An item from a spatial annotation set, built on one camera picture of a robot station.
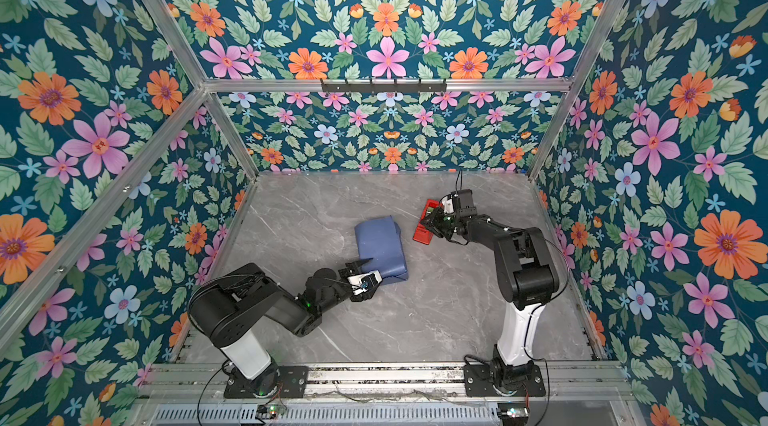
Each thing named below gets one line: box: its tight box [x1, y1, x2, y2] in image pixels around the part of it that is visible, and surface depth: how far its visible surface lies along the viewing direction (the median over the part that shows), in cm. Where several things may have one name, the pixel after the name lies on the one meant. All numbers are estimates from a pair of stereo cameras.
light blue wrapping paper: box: [354, 215, 409, 285], surface depth 93 cm
